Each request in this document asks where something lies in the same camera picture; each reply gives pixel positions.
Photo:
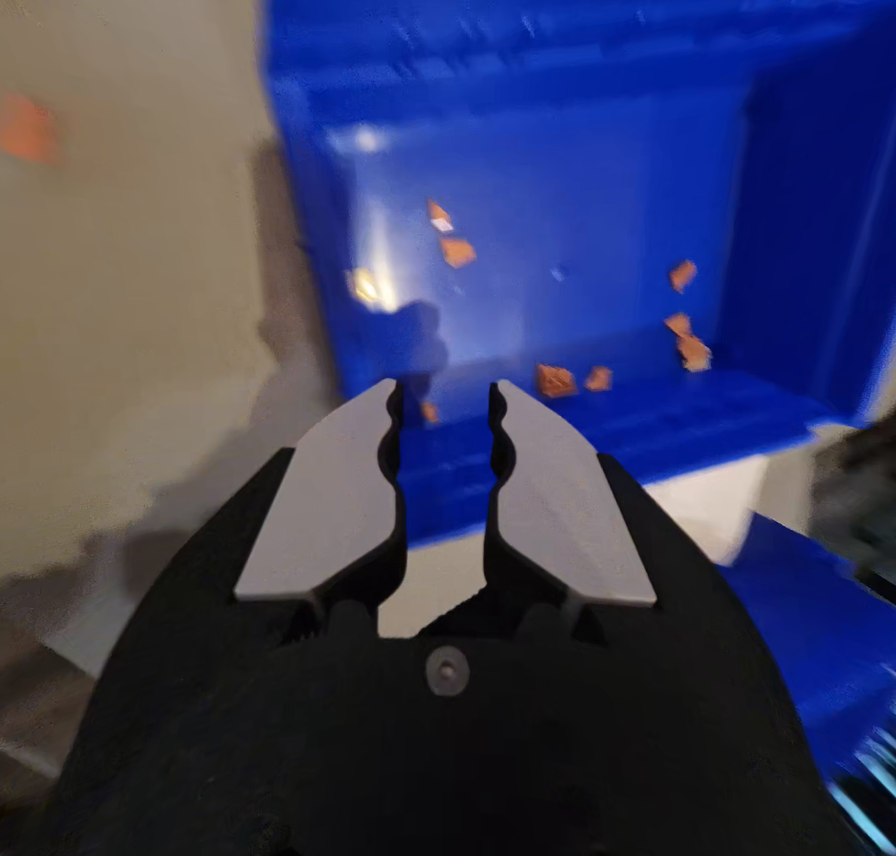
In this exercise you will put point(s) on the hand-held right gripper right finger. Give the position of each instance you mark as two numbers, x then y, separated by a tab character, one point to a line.
574	513

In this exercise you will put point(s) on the blue plastic bin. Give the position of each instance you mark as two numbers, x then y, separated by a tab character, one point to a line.
784	625
595	170

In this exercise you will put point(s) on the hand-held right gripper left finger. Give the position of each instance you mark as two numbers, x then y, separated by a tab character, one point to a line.
322	513

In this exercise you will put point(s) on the grey desk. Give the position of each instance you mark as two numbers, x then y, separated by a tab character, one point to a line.
105	310

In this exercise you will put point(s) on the orange bricks group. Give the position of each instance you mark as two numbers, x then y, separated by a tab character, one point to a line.
556	380

